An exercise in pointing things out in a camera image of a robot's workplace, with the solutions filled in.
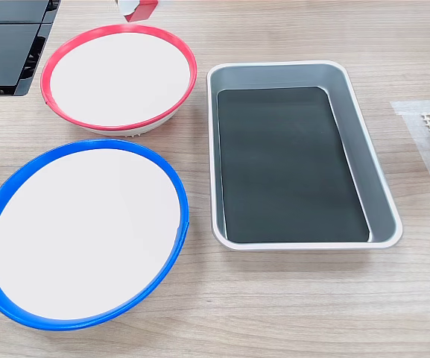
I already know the red block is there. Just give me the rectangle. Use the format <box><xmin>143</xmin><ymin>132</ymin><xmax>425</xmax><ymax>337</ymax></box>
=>
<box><xmin>124</xmin><ymin>0</ymin><xmax>160</xmax><ymax>23</ymax></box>

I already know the white dish with red rim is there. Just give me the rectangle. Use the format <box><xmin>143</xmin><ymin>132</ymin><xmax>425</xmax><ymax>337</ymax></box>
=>
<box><xmin>39</xmin><ymin>24</ymin><xmax>198</xmax><ymax>137</ymax></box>

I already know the white dish with blue rim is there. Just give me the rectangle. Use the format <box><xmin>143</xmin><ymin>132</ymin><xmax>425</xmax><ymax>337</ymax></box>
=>
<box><xmin>0</xmin><ymin>138</ymin><xmax>191</xmax><ymax>332</ymax></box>

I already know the silver metal tray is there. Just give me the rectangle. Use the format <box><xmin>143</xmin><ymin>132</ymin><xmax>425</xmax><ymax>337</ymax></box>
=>
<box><xmin>206</xmin><ymin>60</ymin><xmax>404</xmax><ymax>251</ymax></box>

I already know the black flat panel device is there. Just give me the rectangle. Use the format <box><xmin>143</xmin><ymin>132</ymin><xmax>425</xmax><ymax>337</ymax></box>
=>
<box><xmin>0</xmin><ymin>0</ymin><xmax>61</xmax><ymax>98</ymax></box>

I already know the black mat liner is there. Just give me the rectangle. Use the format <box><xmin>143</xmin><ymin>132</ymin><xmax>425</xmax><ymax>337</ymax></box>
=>
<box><xmin>216</xmin><ymin>87</ymin><xmax>371</xmax><ymax>244</ymax></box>

